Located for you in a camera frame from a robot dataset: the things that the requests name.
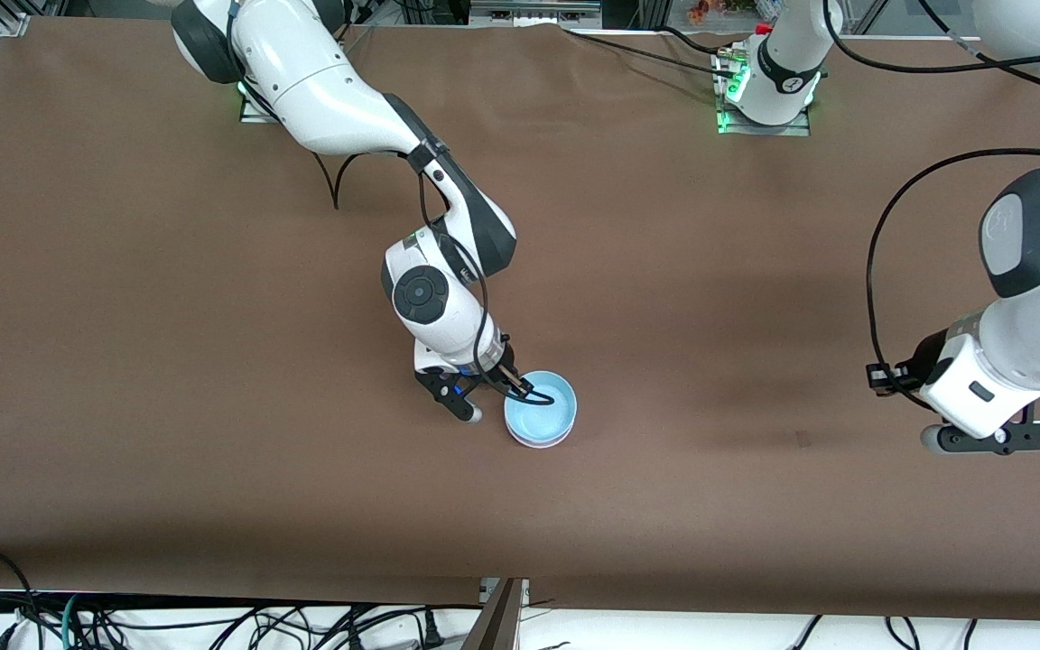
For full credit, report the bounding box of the light blue bowl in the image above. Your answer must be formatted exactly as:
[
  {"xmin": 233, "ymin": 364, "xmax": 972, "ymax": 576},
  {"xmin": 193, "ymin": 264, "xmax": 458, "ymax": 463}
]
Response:
[{"xmin": 503, "ymin": 370, "xmax": 579, "ymax": 450}]

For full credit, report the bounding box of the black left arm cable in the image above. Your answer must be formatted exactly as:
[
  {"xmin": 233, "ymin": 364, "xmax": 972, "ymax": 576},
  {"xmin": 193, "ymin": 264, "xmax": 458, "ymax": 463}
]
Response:
[{"xmin": 822, "ymin": 0, "xmax": 1040, "ymax": 395}]

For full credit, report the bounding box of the brown table cover sheet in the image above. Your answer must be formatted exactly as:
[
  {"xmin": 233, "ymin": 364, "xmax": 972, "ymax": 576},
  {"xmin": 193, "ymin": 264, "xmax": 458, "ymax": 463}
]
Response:
[{"xmin": 0, "ymin": 16, "xmax": 1040, "ymax": 624}]

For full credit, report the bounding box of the dark table frame post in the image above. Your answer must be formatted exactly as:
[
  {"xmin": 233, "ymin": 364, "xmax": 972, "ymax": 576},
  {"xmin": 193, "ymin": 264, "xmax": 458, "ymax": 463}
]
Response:
[{"xmin": 461, "ymin": 578, "xmax": 531, "ymax": 650}]

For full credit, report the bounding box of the aluminium profile bar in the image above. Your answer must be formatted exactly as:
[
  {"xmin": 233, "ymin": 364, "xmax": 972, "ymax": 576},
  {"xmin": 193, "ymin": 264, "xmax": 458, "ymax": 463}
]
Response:
[{"xmin": 0, "ymin": 0, "xmax": 38, "ymax": 39}]

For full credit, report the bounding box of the metal rail with sockets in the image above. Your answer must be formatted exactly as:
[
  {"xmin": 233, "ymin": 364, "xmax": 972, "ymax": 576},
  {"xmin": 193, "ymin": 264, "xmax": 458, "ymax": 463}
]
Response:
[{"xmin": 469, "ymin": 0, "xmax": 604, "ymax": 24}]

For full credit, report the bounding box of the black cable on table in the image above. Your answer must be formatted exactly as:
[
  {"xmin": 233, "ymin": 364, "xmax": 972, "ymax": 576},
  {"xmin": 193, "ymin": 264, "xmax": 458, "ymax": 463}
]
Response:
[
  {"xmin": 563, "ymin": 29, "xmax": 738, "ymax": 80},
  {"xmin": 660, "ymin": 25, "xmax": 734, "ymax": 58}
]

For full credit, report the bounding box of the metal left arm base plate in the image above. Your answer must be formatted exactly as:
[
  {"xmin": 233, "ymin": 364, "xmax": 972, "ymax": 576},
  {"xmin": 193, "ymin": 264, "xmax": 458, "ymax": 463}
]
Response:
[{"xmin": 716, "ymin": 50, "xmax": 813, "ymax": 137}]

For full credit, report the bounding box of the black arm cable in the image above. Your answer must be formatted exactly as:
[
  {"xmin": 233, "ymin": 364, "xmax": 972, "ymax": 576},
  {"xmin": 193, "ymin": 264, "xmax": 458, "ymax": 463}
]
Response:
[
  {"xmin": 314, "ymin": 149, "xmax": 560, "ymax": 405},
  {"xmin": 822, "ymin": 0, "xmax": 1040, "ymax": 395}
]

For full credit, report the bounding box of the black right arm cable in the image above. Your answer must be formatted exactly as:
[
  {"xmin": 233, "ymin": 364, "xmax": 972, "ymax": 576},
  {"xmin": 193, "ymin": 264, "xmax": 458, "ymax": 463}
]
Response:
[{"xmin": 314, "ymin": 149, "xmax": 560, "ymax": 405}]

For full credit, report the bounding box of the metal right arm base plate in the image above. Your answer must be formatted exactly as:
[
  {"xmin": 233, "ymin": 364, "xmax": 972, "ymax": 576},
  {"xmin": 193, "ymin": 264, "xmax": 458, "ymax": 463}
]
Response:
[{"xmin": 237, "ymin": 81, "xmax": 287, "ymax": 125}]

